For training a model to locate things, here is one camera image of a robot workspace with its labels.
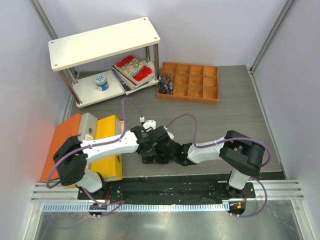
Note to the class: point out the orange compartment tray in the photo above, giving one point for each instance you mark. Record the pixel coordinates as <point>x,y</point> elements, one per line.
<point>193,83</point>

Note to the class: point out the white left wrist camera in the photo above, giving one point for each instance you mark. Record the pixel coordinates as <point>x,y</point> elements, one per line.
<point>147,124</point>

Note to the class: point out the brown blue-flowered tie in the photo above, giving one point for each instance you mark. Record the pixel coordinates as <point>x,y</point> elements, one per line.
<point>150,160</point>

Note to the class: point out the white slotted cable duct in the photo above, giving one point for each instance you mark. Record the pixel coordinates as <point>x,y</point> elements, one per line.
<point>61,207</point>

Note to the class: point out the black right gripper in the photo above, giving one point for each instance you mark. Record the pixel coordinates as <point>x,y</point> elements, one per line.
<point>159,159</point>

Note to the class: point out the lower stacked books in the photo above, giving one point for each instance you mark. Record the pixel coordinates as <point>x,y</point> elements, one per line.
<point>128,87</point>

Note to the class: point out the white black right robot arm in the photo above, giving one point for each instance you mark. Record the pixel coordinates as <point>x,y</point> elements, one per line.
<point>245,156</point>

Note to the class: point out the aluminium extrusion rail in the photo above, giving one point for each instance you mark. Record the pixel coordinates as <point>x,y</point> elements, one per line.
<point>273,189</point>

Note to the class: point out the blue white jar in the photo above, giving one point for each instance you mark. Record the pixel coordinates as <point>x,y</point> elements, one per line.
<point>101,82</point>

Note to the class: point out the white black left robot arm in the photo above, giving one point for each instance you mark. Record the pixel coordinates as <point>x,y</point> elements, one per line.
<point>73,157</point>

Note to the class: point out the grey binder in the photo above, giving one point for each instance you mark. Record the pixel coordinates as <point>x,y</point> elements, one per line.
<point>87,127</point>

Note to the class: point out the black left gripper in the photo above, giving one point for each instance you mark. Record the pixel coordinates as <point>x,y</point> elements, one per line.
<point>153,151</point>

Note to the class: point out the red patterned book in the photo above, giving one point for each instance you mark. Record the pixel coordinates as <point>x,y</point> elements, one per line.
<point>133,70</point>

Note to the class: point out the orange binder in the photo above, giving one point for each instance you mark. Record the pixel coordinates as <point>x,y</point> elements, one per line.
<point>63,131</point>

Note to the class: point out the yellow binder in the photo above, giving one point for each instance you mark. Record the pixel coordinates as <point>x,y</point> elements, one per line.
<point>111,167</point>

